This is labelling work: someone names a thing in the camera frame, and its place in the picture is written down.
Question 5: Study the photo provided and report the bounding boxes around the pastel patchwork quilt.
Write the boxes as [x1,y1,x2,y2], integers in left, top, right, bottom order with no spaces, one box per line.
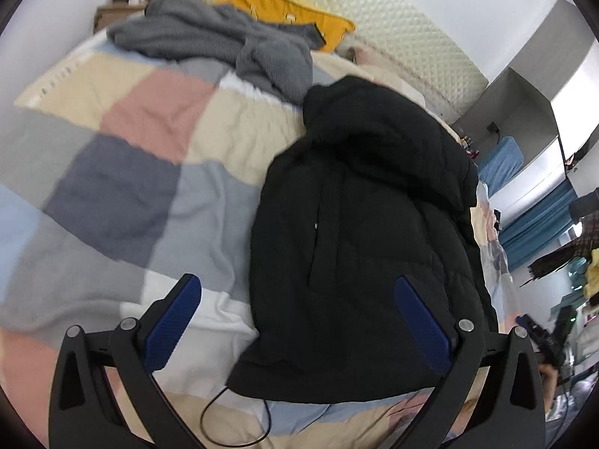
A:
[0,33,525,449]

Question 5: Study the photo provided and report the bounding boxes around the pink pillow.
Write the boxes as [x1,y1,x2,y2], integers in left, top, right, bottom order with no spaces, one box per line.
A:
[349,43,398,72]

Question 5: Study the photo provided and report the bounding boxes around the black puffer jacket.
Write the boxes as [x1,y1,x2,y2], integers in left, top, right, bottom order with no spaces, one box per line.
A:
[226,75,499,404]

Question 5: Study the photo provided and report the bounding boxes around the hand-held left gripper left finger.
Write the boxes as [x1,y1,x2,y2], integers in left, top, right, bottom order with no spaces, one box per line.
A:
[48,274,203,449]

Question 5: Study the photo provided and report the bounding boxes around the person's right hand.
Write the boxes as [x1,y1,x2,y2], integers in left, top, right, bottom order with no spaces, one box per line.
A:
[538,365,562,401]

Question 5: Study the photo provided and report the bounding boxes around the grey hoodie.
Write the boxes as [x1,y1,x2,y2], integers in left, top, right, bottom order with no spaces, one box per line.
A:
[107,0,326,104]

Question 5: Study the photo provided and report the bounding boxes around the blue towel on shelf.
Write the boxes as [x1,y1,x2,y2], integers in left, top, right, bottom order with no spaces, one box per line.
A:
[477,137,524,197]

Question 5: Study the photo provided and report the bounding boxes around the wooden bedside table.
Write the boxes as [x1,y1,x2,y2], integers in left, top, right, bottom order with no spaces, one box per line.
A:
[94,4,148,33]

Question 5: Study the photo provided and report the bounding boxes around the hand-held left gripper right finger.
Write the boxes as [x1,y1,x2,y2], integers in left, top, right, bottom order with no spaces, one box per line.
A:
[394,276,547,449]

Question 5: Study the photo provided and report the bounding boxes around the grey and white wardrobe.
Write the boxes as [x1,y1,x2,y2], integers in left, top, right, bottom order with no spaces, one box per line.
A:
[451,0,599,225]

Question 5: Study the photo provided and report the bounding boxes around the blue curtain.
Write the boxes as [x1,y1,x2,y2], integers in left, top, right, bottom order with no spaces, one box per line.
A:
[496,182,578,272]

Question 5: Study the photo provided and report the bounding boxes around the black cable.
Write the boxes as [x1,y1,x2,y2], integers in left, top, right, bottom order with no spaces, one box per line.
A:
[200,386,273,448]

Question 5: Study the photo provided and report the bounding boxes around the cream quilted headboard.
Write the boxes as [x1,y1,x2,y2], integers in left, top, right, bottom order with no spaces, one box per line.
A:
[201,0,488,125]

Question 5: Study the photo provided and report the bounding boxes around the person's blue jeans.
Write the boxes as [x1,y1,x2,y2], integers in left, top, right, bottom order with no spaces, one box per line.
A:
[545,379,591,449]

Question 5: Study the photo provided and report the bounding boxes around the brown patterned hanging garment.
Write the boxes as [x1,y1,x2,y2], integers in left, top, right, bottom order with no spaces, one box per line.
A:
[526,234,599,287]

